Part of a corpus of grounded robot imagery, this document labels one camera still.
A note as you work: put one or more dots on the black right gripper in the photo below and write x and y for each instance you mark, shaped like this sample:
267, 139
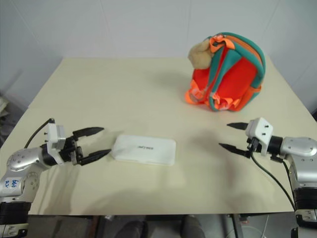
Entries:
253, 146

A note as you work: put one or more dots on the grey metal table leg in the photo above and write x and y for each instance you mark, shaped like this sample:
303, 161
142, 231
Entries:
234, 225

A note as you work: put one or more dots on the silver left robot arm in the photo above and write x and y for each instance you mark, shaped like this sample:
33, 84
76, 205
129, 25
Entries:
22, 158

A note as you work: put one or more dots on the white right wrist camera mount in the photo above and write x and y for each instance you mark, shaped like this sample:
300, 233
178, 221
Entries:
260, 130

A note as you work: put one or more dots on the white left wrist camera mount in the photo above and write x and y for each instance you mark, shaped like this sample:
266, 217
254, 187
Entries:
55, 134

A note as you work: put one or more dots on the white pencil case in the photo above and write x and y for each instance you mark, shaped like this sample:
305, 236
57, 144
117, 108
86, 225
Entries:
143, 150

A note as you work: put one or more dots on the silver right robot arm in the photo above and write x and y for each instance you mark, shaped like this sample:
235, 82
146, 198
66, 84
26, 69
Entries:
299, 148

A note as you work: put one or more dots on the orange and teal backpack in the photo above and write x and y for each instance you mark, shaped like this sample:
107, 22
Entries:
235, 79

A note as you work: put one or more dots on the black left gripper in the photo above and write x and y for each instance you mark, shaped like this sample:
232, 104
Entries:
69, 148

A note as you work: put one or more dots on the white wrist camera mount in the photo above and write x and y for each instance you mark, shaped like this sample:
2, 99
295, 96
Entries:
55, 134
260, 130

